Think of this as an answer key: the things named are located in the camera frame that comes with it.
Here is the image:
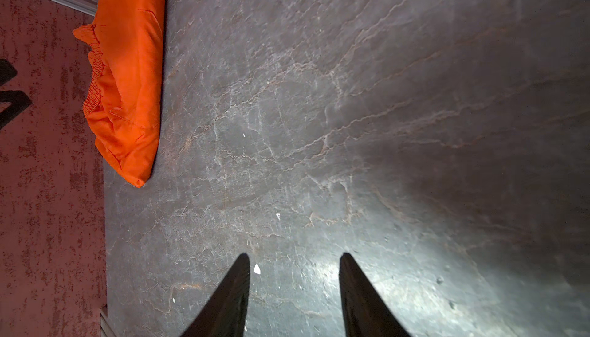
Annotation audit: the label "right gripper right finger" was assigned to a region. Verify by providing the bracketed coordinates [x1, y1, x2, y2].
[339, 253, 410, 337]

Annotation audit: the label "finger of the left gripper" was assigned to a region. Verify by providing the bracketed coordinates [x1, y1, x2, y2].
[0, 59, 18, 85]
[0, 91, 32, 129]

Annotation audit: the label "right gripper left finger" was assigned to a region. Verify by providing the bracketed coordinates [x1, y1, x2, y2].
[181, 253, 250, 337]

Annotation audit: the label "orange shorts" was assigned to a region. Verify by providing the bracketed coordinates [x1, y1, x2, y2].
[73, 0, 166, 187]

